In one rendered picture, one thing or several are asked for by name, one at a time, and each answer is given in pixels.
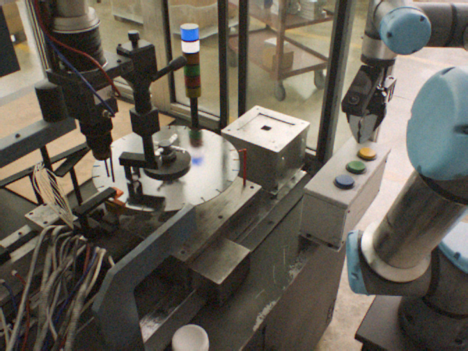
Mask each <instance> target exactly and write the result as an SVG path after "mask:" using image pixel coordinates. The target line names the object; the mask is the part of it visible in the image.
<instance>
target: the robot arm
mask: <svg viewBox="0 0 468 351"><path fill-rule="evenodd" d="M361 39H362V40H363V42H362V46H361V58H360V60H361V62H362V63H364V64H366V65H361V66H360V68H359V70H358V72H357V74H356V75H355V77H354V79H353V81H352V83H351V84H350V87H349V89H348V90H347V92H346V94H345V96H344V98H343V99H342V101H341V111H342V112H343V113H345V115H346V118H347V121H348V124H349V126H350V131H351V133H352V135H353V137H354V139H355V141H356V142H357V143H360V144H362V143H363V142H365V141H367V140H368V139H369V137H370V136H371V135H372V134H373V133H374V131H375V130H376V129H377V128H378V126H379V125H380V124H381V122H382V121H383V120H384V118H385V116H386V114H387V105H388V104H387V103H385V101H386V97H387V96H388V94H389V99H388V102H390V100H391V99H392V97H393V92H394V88H395V85H396V80H397V77H393V76H390V72H391V66H393V65H394V64H395V62H396V57H397V55H402V56H407V55H411V54H413V53H416V52H418V51H420V50H421V49H423V48H424V47H436V48H462V49H464V50H465V51H467V52H468V3H428V2H413V1H412V0H369V4H368V12H367V16H366V23H365V28H364V34H362V35H361ZM391 79H393V80H391ZM392 88H393V90H392ZM389 91H390V93H389ZM365 109H367V110H369V112H370V113H367V114H366V116H365V118H364V123H365V126H364V129H363V130H362V135H361V134H360V129H361V121H362V118H363V117H364V110H365ZM410 112H411V118H410V119H409V120H408V121H407V129H406V149H407V156H408V158H409V161H410V163H411V165H412V166H413V168H414V170H413V172H412V173H411V175H410V176H409V178H408V179H407V181H406V183H405V184H404V186H403V188H402V189H401V191H400V192H399V194H398V195H397V197H396V199H395V200H394V202H393V203H392V205H391V207H390V208H389V210H388V211H387V213H386V214H385V216H384V218H381V219H378V220H376V221H374V222H373V223H371V224H370V225H369V226H368V227H367V228H366V230H364V231H361V230H358V229H357V230H355V231H350V232H348V234H347V238H346V261H347V271H348V283H349V286H350V289H351V291H352V292H354V293H356V294H361V295H367V296H371V295H387V296H402V298H401V300H400V304H399V306H398V317H399V320H400V323H401V325H402V326H403V329H404V330H405V331H406V332H407V333H408V334H409V336H410V337H411V338H413V339H414V340H415V341H416V342H417V343H419V344H420V345H422V346H423V347H425V348H428V349H430V350H433V351H465V350H468V224H467V223H464V222H461V221H462V220H463V219H464V218H465V217H466V216H467V215H468V66H452V67H448V68H444V69H442V70H440V71H438V72H436V73H435V74H433V75H432V76H431V77H430V78H429V79H428V80H427V81H426V82H425V83H424V84H423V85H422V87H421V88H420V90H419V92H418V93H417V95H416V97H415V99H414V101H413V104H412V107H411V109H410Z"/></svg>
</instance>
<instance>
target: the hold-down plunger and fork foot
mask: <svg viewBox="0 0 468 351"><path fill-rule="evenodd" d="M142 142H143V151H144V154H143V153H132V152H125V151H123V152H122V153H121V154H120V156H119V158H118V161H119V164H120V166H123V167H124V172H125V178H126V179H127V180H129V181H130V182H133V178H132V170H133V171H134V172H135V173H136V174H137V175H138V178H141V174H140V169H139V168H143V169H154V170H159V168H160V166H161V165H162V156H161V155H156V154H155V147H154V141H153V136H150V137H146V138H142ZM131 167H132V170H131Z"/></svg>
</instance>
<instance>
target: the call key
mask: <svg viewBox="0 0 468 351"><path fill-rule="evenodd" d="M375 154H376V153H375V151H374V150H373V149H371V148H362V149H360V151H359V155H360V156H362V157H364V158H367V159H371V158H374V157H375Z"/></svg>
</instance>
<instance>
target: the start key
mask: <svg viewBox="0 0 468 351"><path fill-rule="evenodd" d="M348 168H349V170H351V171H354V172H362V171H364V170H365V164H364V163H363V162H360V161H356V160H355V161H351V162H349V164H348Z"/></svg>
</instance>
